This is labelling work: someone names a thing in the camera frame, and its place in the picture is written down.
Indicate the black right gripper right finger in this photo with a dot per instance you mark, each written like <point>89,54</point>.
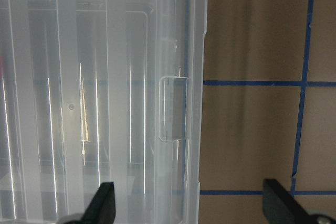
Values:
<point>280,207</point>

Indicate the clear plastic box lid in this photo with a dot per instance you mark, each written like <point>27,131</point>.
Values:
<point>99,91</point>

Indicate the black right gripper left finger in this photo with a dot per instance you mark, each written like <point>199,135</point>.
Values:
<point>102,208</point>

